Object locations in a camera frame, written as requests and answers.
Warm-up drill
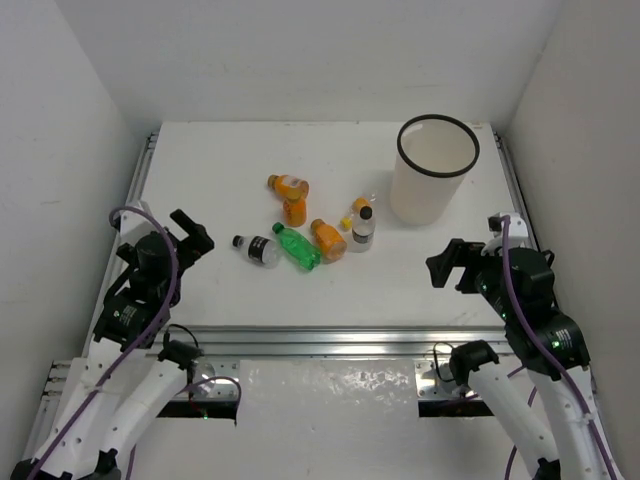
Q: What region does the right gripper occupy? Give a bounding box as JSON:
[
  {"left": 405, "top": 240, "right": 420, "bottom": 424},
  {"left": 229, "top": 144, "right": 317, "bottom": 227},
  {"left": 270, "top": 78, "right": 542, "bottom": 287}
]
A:
[{"left": 426, "top": 235, "right": 515, "bottom": 318}]

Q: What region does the clear bottle black label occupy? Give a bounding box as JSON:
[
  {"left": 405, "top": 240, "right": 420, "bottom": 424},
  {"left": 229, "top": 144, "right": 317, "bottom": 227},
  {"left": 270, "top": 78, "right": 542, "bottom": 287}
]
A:
[{"left": 232, "top": 235, "right": 281, "bottom": 268}]

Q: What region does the green plastic bottle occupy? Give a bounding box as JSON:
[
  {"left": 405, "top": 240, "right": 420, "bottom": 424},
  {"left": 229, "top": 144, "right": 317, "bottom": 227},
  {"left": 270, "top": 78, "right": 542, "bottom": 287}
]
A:
[{"left": 272, "top": 222, "right": 322, "bottom": 271}]

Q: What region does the clear bottle black cap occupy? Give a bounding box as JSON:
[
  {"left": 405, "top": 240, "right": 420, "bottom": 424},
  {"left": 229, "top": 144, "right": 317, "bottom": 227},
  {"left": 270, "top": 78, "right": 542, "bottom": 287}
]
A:
[{"left": 351, "top": 206, "right": 376, "bottom": 253}]

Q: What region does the orange juice bottle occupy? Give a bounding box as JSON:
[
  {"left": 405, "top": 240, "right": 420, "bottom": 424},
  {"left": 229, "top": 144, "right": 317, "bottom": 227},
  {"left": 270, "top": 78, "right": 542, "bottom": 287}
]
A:
[
  {"left": 311, "top": 219, "right": 347, "bottom": 263},
  {"left": 283, "top": 191, "right": 307, "bottom": 227},
  {"left": 267, "top": 174, "right": 309, "bottom": 199}
]

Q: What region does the clear bottle yellow cap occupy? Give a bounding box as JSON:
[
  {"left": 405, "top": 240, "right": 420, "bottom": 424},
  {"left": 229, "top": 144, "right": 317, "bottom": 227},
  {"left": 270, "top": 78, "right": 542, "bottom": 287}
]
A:
[{"left": 339, "top": 192, "right": 376, "bottom": 231}]

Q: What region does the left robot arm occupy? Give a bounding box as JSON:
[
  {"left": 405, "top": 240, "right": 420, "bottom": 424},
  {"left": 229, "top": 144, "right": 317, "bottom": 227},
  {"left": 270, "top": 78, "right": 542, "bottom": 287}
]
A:
[{"left": 11, "top": 204, "right": 215, "bottom": 479}]

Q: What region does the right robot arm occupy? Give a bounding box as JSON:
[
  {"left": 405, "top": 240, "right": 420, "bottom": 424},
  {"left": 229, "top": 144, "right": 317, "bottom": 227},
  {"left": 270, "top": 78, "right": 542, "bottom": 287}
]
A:
[{"left": 426, "top": 235, "right": 622, "bottom": 479}]

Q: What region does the white bin with black rim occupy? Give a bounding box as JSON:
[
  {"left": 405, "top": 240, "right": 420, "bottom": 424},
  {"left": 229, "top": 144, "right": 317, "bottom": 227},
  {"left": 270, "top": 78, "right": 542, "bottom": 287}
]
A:
[{"left": 389, "top": 114, "right": 481, "bottom": 226}]

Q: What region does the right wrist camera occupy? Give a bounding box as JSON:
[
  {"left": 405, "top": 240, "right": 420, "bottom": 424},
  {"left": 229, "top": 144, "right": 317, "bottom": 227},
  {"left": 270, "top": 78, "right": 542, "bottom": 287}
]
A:
[{"left": 486, "top": 212, "right": 529, "bottom": 249}]

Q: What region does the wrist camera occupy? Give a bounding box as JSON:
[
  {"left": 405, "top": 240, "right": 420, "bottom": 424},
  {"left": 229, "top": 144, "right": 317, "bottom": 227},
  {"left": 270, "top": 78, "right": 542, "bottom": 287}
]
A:
[
  {"left": 486, "top": 212, "right": 529, "bottom": 249},
  {"left": 109, "top": 200, "right": 160, "bottom": 244}
]

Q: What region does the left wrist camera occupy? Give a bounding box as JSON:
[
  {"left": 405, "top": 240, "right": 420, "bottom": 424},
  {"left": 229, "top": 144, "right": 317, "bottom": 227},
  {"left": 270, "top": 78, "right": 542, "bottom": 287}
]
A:
[{"left": 109, "top": 200, "right": 160, "bottom": 244}]

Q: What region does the aluminium left side rail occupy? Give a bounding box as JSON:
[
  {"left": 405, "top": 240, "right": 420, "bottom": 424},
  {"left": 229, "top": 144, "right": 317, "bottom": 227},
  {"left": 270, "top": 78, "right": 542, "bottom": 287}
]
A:
[{"left": 126, "top": 130, "right": 160, "bottom": 203}]

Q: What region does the aluminium rail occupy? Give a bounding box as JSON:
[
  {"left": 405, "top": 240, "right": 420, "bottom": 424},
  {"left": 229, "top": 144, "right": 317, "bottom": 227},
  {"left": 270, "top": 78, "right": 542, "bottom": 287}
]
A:
[
  {"left": 94, "top": 324, "right": 516, "bottom": 359},
  {"left": 493, "top": 131, "right": 540, "bottom": 251},
  {"left": 126, "top": 130, "right": 160, "bottom": 203}
]

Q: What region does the aluminium right side rail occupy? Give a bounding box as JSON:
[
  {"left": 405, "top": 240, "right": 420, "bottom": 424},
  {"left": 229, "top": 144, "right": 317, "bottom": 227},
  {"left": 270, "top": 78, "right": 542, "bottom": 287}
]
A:
[{"left": 493, "top": 131, "right": 540, "bottom": 251}]

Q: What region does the aluminium front rail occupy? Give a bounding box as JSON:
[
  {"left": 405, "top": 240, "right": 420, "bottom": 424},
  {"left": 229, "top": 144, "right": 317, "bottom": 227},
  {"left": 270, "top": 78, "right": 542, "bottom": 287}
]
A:
[{"left": 94, "top": 324, "right": 516, "bottom": 359}]

